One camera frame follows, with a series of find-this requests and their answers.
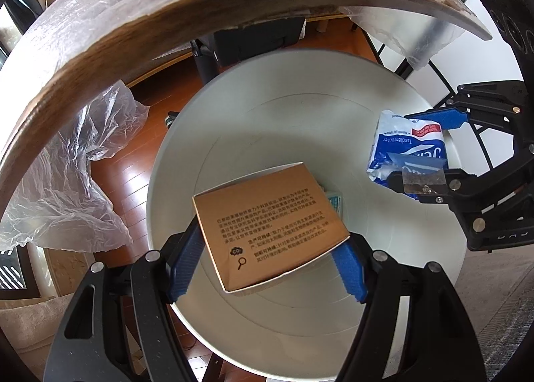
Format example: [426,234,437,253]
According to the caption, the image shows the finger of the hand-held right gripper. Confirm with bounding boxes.
[404,81,526,132]
[386,148,534,237]

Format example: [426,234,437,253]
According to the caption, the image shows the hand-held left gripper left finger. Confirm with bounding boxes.
[42,219,209,382]

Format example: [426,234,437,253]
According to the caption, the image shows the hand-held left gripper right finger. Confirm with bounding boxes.
[331,232,489,382]

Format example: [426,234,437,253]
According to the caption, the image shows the blue and white tissue packet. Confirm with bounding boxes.
[366,110,449,201]

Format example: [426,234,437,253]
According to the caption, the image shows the brown cardboard box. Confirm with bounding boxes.
[193,162,350,294]

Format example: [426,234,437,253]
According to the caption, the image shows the white round trash bin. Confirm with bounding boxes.
[146,47,467,380]

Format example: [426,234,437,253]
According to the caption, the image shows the small teal and white packet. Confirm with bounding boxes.
[321,186,347,222]

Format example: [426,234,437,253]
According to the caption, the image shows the grey rug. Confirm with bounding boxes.
[455,249,534,382]

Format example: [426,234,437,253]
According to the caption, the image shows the clear plastic table cover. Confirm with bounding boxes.
[0,0,493,251]

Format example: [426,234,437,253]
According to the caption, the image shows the window with slatted railing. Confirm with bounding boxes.
[0,246,42,301]

